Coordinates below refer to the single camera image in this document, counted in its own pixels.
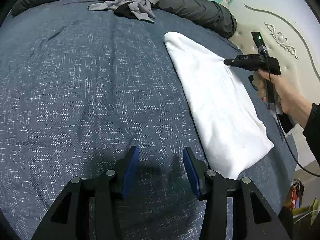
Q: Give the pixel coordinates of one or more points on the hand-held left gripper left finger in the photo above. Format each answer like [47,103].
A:
[131,172]

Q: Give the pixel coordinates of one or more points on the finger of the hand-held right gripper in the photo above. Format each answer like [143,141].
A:
[236,62]

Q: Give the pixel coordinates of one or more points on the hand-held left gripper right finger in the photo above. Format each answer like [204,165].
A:
[191,175]

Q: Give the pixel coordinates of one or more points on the white long-sleeved shirt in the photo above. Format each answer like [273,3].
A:
[215,100]

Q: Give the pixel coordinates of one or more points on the person's right forearm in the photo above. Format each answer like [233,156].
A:
[313,127]

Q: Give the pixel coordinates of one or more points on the pile of unfolded clothes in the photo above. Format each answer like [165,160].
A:
[140,8]

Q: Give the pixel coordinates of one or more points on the person's right hand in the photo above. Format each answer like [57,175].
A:
[285,92]

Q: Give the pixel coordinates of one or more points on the cream tufted headboard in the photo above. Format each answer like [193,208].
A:
[287,25]

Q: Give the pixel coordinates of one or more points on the dark grey rolled duvet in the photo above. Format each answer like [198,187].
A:
[195,10]

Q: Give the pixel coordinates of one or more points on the bed with blue patterned sheet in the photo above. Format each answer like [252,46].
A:
[87,92]

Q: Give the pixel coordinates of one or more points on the colourful bags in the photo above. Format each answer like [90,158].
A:
[302,200]

